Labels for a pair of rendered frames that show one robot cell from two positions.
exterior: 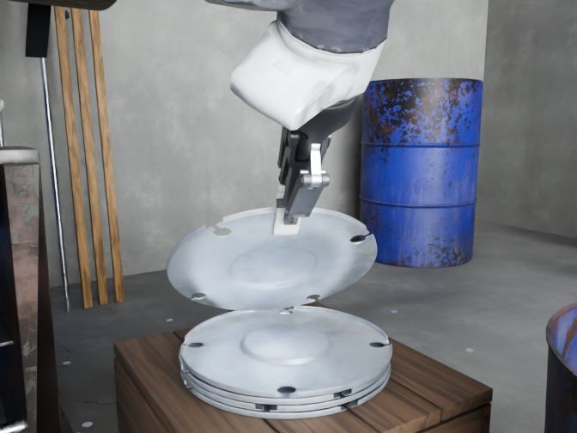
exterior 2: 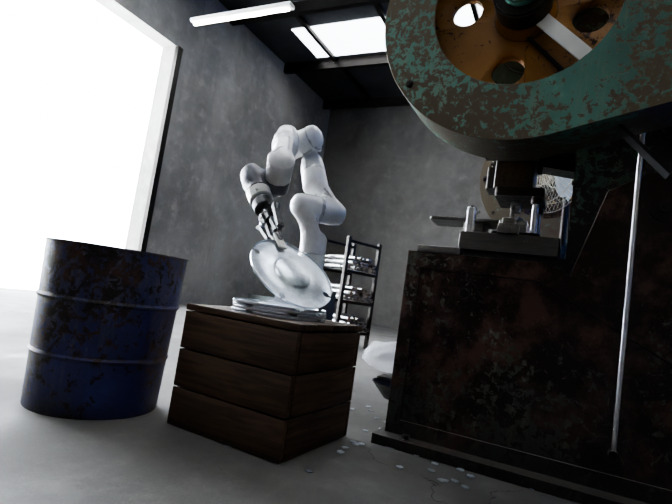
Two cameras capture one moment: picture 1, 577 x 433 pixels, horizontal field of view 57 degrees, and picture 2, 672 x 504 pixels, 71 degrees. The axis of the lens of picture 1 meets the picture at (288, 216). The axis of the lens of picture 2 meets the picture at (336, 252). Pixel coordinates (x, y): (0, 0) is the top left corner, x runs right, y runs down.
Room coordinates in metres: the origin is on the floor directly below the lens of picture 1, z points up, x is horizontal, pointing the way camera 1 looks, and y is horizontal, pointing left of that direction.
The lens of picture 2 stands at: (2.06, -0.60, 0.44)
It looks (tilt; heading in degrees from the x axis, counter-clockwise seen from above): 5 degrees up; 151
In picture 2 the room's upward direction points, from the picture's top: 8 degrees clockwise
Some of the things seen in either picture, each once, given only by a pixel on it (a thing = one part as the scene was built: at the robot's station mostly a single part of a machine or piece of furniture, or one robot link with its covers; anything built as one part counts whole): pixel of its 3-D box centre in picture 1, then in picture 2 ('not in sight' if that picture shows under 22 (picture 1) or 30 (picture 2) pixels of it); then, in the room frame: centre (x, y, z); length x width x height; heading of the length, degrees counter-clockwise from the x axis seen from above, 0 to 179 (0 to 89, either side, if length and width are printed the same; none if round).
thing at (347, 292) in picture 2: not in sight; (343, 291); (-1.59, 1.61, 0.47); 0.46 x 0.43 x 0.95; 14
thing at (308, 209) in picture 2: not in sight; (308, 223); (0.29, 0.26, 0.71); 0.18 x 0.11 x 0.25; 92
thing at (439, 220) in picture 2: not in sight; (465, 237); (0.77, 0.67, 0.72); 0.25 x 0.14 x 0.14; 34
